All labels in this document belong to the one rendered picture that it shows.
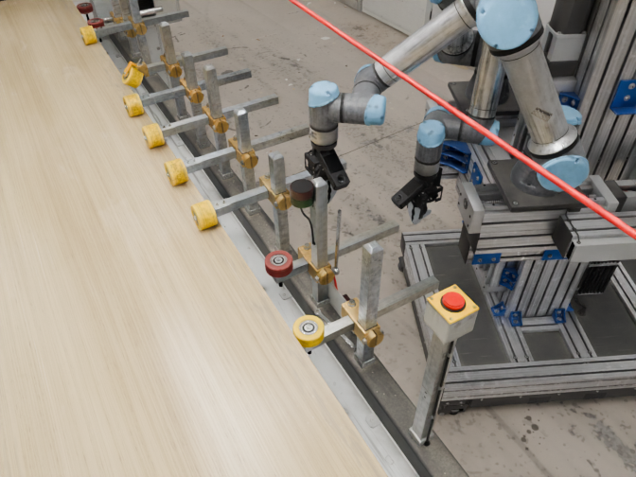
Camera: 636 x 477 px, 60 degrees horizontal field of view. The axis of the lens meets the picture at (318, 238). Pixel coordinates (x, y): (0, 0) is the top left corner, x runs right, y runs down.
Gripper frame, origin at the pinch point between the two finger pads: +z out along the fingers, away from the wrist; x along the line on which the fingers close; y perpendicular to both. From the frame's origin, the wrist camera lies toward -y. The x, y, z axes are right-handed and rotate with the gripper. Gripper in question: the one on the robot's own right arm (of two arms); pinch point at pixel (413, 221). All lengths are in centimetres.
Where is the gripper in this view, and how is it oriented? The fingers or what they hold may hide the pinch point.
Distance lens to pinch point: 180.8
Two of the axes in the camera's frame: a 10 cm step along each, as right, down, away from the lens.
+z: 0.1, 7.2, 6.9
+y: 8.7, -3.5, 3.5
